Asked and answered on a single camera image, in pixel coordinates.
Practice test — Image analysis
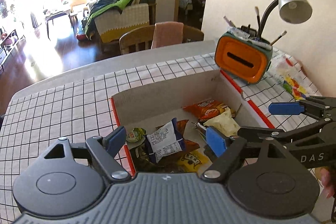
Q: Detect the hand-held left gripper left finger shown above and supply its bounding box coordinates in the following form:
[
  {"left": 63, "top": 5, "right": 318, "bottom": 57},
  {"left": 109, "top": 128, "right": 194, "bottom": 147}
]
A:
[{"left": 43, "top": 126, "right": 132, "bottom": 182}]

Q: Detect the orange tissue box holder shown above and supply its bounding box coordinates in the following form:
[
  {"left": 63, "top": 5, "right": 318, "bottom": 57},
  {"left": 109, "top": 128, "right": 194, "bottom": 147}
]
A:
[{"left": 214, "top": 27, "right": 273, "bottom": 85}]

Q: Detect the light wooden chair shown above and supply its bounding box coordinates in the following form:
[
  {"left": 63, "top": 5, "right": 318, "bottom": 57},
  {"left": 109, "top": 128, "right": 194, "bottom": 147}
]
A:
[{"left": 119, "top": 22, "right": 205, "bottom": 55}]

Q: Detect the pale yellow snack packet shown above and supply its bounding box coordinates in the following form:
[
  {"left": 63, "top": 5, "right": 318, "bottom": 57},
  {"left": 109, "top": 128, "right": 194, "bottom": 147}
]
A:
[{"left": 203, "top": 108, "right": 240, "bottom": 136}]

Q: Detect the green black jacket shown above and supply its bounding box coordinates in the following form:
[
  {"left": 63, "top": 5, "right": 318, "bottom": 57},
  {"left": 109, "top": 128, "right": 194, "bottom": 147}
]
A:
[{"left": 84, "top": 0, "right": 146, "bottom": 39}]

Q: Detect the grey desk lamp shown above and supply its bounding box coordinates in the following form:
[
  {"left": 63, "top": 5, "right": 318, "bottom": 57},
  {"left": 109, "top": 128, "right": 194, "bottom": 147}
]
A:
[{"left": 256, "top": 0, "right": 313, "bottom": 38}]

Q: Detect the dark paintbrush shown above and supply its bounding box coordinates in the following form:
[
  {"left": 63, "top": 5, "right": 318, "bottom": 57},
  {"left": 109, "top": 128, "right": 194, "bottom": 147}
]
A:
[{"left": 255, "top": 6, "right": 261, "bottom": 37}]

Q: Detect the colourful printed plastic bag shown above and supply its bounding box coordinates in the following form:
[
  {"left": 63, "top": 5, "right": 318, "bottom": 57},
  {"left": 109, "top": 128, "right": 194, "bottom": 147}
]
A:
[{"left": 269, "top": 52, "right": 323, "bottom": 98}]

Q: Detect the gold yellow snack packet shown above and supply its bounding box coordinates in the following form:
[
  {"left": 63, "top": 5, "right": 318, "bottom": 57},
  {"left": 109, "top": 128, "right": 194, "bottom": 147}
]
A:
[{"left": 177, "top": 151, "right": 210, "bottom": 172}]

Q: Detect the small jelly cup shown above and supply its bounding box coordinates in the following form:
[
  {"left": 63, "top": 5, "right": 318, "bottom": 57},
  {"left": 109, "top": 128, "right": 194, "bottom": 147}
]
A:
[{"left": 126, "top": 127, "right": 146, "bottom": 143}]

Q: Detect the coffee table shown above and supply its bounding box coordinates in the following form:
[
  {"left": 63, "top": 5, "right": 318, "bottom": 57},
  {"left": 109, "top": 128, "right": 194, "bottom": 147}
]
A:
[{"left": 43, "top": 7, "right": 76, "bottom": 41}]

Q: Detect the person's right hand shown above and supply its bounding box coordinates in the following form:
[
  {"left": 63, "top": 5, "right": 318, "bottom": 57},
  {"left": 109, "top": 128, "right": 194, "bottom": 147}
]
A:
[{"left": 320, "top": 168, "right": 336, "bottom": 198}]

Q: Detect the thin paintbrush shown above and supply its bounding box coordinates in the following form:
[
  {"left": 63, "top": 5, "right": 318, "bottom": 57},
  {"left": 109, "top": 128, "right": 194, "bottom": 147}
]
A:
[{"left": 270, "top": 30, "right": 287, "bottom": 45}]

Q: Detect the pink cloth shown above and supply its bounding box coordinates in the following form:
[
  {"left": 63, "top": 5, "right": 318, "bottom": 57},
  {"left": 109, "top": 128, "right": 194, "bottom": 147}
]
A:
[{"left": 152, "top": 22, "right": 184, "bottom": 49}]

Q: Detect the silver black snack packet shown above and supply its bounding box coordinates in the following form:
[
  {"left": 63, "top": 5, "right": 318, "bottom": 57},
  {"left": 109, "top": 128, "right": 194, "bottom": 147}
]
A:
[{"left": 193, "top": 122, "right": 210, "bottom": 144}]

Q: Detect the dark brown snack packet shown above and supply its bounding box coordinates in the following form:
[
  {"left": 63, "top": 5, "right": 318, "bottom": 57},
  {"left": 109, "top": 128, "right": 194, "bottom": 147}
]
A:
[{"left": 129, "top": 144, "right": 184, "bottom": 173}]

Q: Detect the tv cabinet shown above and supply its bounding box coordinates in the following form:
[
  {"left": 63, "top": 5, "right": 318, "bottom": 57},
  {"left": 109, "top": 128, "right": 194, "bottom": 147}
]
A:
[{"left": 0, "top": 30, "right": 25, "bottom": 69}]

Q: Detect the red cardboard box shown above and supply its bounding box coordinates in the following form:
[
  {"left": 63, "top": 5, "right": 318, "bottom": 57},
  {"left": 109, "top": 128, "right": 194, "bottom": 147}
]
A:
[{"left": 110, "top": 69, "right": 276, "bottom": 177}]

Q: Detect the white blue snack packet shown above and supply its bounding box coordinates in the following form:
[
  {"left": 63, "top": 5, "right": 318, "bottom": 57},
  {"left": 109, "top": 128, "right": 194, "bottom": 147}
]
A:
[{"left": 145, "top": 118, "right": 186, "bottom": 164}]

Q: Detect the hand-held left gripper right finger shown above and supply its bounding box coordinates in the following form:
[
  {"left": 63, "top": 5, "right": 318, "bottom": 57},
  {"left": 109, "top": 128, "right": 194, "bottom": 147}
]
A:
[{"left": 202, "top": 126, "right": 298, "bottom": 182}]

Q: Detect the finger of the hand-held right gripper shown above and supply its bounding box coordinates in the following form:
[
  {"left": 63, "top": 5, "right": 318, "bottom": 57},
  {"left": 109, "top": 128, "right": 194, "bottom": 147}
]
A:
[
  {"left": 231, "top": 119, "right": 331, "bottom": 147},
  {"left": 268, "top": 97, "right": 336, "bottom": 119}
]

